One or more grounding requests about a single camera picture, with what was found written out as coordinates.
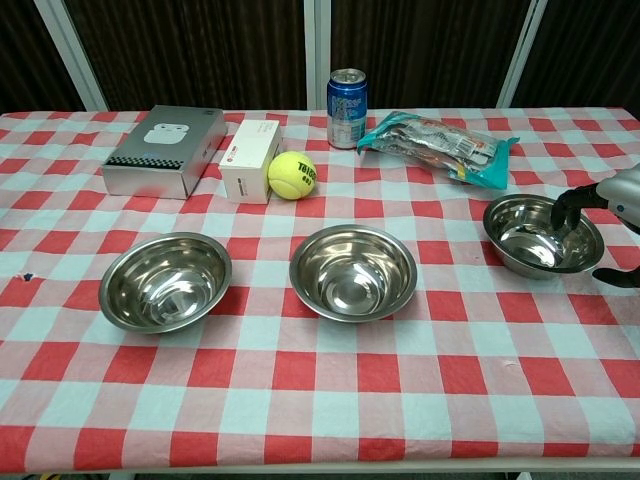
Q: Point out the yellow tennis ball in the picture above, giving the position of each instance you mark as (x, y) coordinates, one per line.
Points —
(290, 175)

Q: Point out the teal snack packet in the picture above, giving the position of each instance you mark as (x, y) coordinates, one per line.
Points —
(435, 145)

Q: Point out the steel bowl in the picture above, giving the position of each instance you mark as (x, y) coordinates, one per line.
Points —
(525, 235)
(352, 275)
(165, 282)

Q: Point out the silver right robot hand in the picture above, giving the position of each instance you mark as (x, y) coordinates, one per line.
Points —
(617, 192)

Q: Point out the blue soda can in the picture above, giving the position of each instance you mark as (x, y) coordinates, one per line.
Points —
(346, 110)

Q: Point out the white partition post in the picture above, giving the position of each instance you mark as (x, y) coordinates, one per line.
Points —
(72, 55)
(520, 55)
(317, 50)

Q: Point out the red white checkered tablecloth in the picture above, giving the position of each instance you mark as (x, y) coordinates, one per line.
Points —
(320, 390)

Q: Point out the silver earbuds box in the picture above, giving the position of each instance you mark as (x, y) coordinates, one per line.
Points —
(160, 150)

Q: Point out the small white carton box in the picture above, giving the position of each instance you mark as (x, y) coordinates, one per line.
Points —
(250, 155)

